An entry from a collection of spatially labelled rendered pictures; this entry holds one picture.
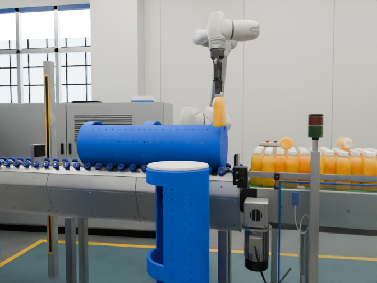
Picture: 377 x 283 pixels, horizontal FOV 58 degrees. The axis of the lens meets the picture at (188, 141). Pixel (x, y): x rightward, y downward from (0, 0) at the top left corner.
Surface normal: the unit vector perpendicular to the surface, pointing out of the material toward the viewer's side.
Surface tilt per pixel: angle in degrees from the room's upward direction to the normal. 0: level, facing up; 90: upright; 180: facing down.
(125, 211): 109
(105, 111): 90
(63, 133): 90
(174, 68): 90
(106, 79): 90
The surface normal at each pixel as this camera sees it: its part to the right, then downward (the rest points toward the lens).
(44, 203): -0.25, 0.38
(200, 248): 0.69, 0.04
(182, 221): 0.16, 0.05
